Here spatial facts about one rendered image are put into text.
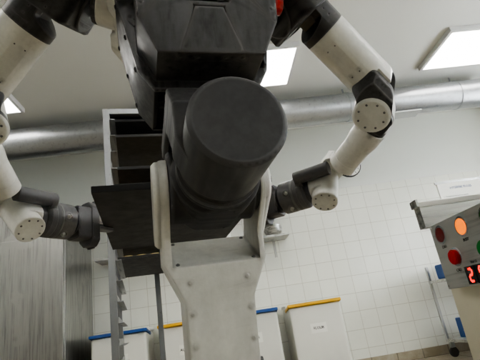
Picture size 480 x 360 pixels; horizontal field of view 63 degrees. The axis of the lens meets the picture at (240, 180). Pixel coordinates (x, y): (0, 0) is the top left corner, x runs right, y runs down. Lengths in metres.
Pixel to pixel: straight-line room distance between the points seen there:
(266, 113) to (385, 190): 5.02
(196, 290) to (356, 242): 4.56
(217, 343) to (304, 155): 4.75
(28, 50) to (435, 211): 0.90
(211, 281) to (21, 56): 0.50
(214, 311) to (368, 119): 0.50
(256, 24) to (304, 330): 3.76
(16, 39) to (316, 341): 3.80
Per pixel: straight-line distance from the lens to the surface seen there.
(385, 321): 5.11
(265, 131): 0.43
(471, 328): 1.02
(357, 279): 5.03
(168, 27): 0.57
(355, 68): 0.86
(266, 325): 4.11
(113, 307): 1.87
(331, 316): 4.22
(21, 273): 4.28
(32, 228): 0.98
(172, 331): 4.11
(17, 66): 0.81
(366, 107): 0.86
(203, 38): 0.57
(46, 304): 4.15
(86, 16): 0.79
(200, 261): 0.62
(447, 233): 0.94
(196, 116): 0.42
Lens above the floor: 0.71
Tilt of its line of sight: 19 degrees up
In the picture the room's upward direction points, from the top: 9 degrees counter-clockwise
